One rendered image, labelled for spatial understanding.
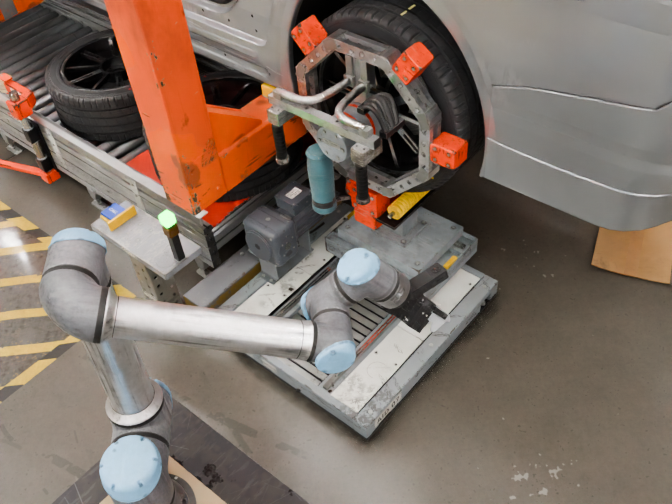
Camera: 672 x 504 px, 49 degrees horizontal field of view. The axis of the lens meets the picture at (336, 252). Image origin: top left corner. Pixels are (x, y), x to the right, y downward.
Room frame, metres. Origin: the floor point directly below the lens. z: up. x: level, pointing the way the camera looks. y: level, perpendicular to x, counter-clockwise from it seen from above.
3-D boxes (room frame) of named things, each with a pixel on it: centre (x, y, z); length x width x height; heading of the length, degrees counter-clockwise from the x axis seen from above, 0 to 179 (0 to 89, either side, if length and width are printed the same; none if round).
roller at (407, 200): (1.97, -0.30, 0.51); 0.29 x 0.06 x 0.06; 135
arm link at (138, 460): (0.96, 0.57, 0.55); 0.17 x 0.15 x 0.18; 2
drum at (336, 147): (1.93, -0.09, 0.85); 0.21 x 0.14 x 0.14; 135
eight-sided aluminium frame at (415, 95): (1.98, -0.14, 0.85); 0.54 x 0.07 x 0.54; 45
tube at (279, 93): (1.96, 0.01, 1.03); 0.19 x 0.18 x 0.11; 135
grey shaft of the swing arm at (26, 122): (2.87, 1.33, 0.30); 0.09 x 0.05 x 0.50; 45
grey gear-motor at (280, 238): (2.13, 0.14, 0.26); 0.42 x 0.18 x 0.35; 135
